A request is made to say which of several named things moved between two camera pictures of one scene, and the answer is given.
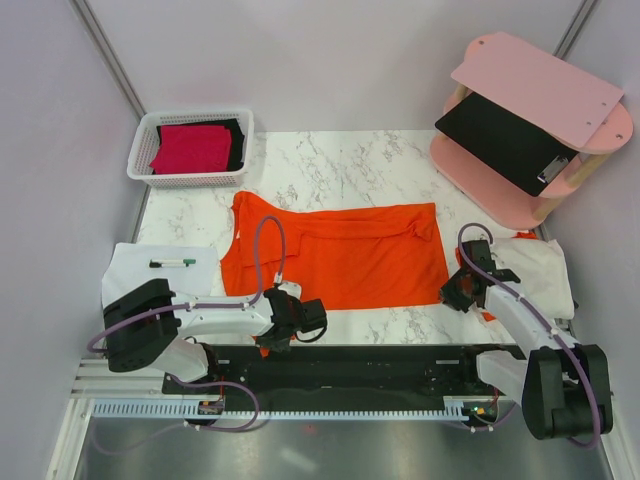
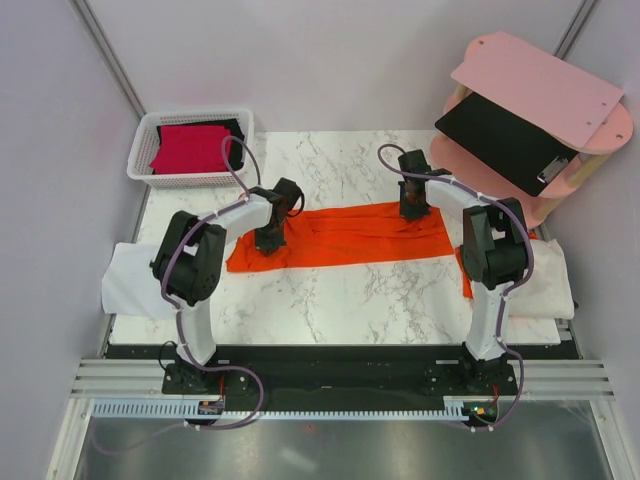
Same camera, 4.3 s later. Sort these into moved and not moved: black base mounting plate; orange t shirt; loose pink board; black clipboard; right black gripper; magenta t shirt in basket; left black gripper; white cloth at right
Moved: left black gripper; right black gripper; orange t shirt
Not moved: loose pink board; black base mounting plate; white cloth at right; magenta t shirt in basket; black clipboard
